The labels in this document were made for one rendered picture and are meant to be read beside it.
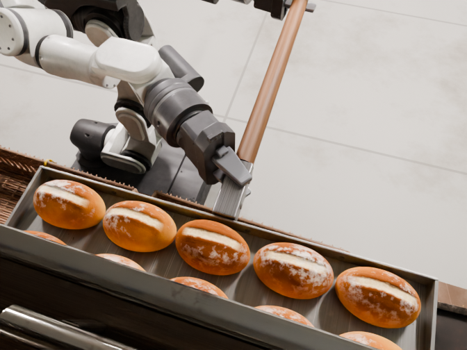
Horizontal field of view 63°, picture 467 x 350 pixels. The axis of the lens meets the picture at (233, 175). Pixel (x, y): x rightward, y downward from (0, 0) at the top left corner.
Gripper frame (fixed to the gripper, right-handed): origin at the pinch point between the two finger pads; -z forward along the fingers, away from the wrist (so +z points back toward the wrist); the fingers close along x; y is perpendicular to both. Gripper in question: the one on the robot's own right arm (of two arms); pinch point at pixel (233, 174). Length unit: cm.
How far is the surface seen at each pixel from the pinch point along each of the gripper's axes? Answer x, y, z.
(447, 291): -61, 47, -38
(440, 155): -119, 137, -2
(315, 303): -1.3, -2.7, -20.1
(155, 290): 23.9, -17.3, -14.6
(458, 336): -36, 26, -42
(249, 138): 1.4, 5.1, 2.9
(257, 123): 1.4, 8.0, 4.4
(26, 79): -120, -15, 184
